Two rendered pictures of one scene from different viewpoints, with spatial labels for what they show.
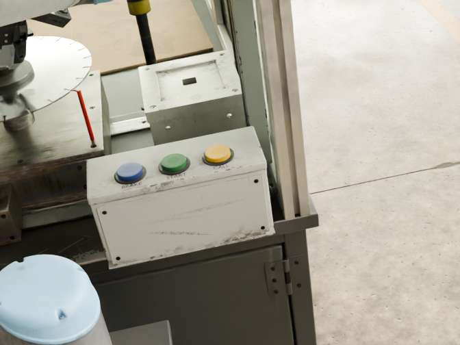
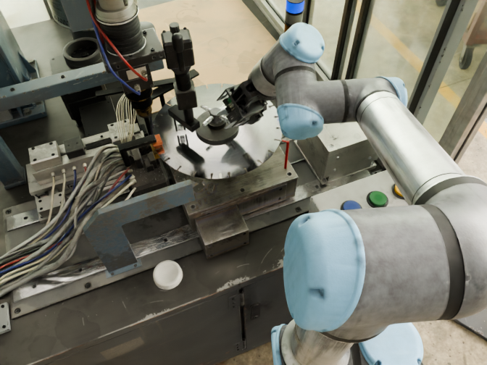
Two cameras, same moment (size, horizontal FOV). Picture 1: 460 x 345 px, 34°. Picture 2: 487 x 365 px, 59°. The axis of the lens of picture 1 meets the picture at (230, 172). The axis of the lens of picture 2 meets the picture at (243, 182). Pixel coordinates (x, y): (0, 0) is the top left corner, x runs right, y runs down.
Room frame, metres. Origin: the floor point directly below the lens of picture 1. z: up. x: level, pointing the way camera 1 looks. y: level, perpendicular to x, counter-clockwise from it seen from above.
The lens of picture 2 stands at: (0.52, 0.55, 1.74)
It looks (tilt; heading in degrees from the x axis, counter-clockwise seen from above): 53 degrees down; 343
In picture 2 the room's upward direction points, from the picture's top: 2 degrees counter-clockwise
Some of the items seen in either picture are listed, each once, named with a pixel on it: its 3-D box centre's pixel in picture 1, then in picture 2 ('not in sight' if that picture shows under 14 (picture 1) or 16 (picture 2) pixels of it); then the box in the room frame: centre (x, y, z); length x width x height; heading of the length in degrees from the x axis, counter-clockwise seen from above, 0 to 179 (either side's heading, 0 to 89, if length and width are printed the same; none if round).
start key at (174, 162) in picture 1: (174, 165); (377, 200); (0.97, 0.08, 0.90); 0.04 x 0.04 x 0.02
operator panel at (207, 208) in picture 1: (181, 197); (367, 212); (0.98, 0.08, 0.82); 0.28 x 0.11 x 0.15; 94
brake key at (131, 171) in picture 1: (130, 174); (351, 209); (0.96, 0.15, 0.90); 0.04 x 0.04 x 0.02
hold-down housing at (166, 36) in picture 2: not in sight; (180, 68); (1.24, 0.46, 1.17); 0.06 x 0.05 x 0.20; 85
